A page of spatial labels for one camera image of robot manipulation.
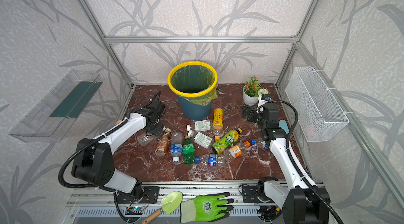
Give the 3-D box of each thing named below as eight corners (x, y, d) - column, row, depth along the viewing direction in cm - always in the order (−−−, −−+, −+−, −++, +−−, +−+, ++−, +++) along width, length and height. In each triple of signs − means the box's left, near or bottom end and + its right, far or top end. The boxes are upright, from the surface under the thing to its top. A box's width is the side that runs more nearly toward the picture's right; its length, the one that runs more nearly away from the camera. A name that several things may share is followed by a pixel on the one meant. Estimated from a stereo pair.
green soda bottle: (183, 165, 83) (183, 163, 81) (183, 139, 93) (182, 136, 91) (195, 164, 84) (195, 161, 81) (194, 137, 94) (193, 135, 91)
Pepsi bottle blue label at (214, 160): (195, 167, 84) (195, 164, 80) (196, 156, 88) (195, 152, 84) (232, 167, 84) (233, 164, 80) (232, 156, 88) (232, 152, 84)
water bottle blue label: (171, 163, 84) (169, 160, 80) (173, 136, 95) (171, 132, 91) (182, 162, 85) (181, 158, 81) (182, 135, 95) (181, 131, 91)
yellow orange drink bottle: (212, 130, 98) (212, 125, 93) (212, 113, 107) (212, 108, 102) (223, 130, 98) (224, 125, 93) (222, 113, 107) (223, 108, 102)
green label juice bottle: (217, 157, 88) (218, 152, 82) (212, 150, 90) (212, 145, 85) (242, 137, 95) (244, 131, 90) (236, 131, 98) (238, 125, 93)
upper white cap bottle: (187, 133, 94) (186, 131, 93) (186, 124, 98) (186, 122, 97) (211, 129, 96) (211, 128, 94) (210, 121, 100) (210, 119, 98)
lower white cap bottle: (186, 138, 94) (185, 135, 91) (192, 131, 98) (191, 127, 94) (207, 150, 90) (207, 147, 87) (212, 141, 93) (212, 138, 90)
